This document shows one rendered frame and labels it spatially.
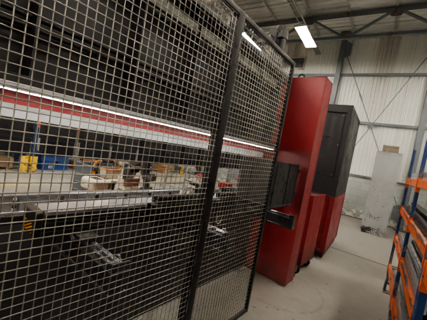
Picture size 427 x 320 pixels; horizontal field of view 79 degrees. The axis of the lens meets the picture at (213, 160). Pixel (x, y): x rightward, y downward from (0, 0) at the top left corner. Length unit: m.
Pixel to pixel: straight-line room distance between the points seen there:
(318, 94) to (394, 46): 6.79
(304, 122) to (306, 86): 0.40
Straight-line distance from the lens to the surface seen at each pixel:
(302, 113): 3.03
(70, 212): 1.32
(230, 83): 1.24
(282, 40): 3.08
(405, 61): 9.49
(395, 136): 9.00
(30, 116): 1.52
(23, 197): 1.59
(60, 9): 1.56
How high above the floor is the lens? 1.37
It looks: 3 degrees down
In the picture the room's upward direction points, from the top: 10 degrees clockwise
